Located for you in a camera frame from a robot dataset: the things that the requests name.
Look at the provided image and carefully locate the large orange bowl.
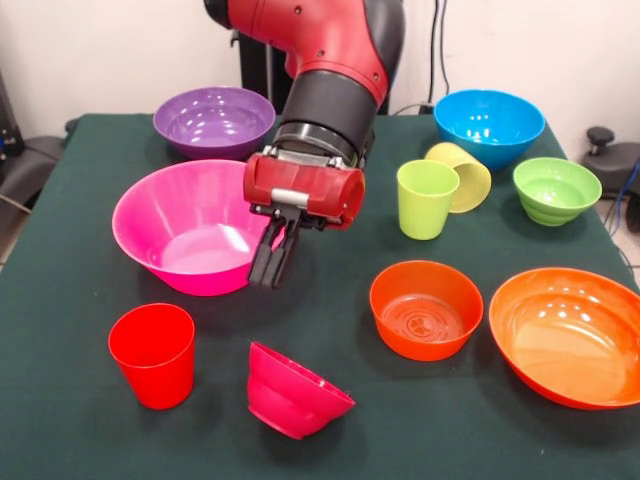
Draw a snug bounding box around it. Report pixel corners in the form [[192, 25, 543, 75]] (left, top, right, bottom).
[[488, 267, 640, 411]]

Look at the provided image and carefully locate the black robot column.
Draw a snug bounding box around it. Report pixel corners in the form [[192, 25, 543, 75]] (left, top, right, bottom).
[[232, 0, 406, 115]]

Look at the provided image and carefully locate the small crimson pink bowl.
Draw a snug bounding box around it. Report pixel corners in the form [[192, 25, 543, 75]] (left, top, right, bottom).
[[246, 341, 357, 441]]

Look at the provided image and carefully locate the purple bowl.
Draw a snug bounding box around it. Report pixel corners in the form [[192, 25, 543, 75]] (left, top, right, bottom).
[[152, 86, 277, 161]]

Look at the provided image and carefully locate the blue bowl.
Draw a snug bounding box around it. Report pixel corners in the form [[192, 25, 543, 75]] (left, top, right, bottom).
[[432, 88, 547, 172]]

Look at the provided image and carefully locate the red cup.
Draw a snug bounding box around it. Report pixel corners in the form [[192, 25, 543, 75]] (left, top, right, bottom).
[[107, 302, 196, 411]]

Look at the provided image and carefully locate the lime green cup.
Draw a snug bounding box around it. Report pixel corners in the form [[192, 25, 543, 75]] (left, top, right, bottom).
[[396, 159, 461, 241]]

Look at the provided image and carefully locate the dark green tablecloth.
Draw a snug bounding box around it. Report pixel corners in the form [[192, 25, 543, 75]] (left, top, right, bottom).
[[0, 113, 640, 480]]

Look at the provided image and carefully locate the black wall cable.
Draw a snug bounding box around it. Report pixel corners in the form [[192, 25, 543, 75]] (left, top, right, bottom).
[[428, 0, 451, 109]]

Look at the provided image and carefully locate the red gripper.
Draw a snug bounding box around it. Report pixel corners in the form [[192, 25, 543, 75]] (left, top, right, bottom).
[[243, 152, 366, 290]]

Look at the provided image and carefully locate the yellow cup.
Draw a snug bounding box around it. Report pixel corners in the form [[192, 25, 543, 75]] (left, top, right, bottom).
[[424, 141, 493, 215]]

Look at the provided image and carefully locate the black equipment box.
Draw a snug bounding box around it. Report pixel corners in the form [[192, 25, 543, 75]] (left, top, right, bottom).
[[0, 69, 24, 166]]

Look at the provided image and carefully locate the large magenta bowl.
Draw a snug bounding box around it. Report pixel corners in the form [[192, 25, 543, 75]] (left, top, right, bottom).
[[110, 159, 274, 297]]

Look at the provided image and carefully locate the small green bowl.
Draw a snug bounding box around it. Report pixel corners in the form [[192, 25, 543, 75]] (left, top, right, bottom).
[[512, 156, 604, 228]]

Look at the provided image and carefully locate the small orange bowl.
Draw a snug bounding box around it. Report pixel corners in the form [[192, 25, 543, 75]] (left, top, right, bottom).
[[369, 259, 485, 362]]

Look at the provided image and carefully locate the blue cable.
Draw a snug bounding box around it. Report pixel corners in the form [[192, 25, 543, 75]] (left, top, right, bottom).
[[604, 159, 640, 236]]

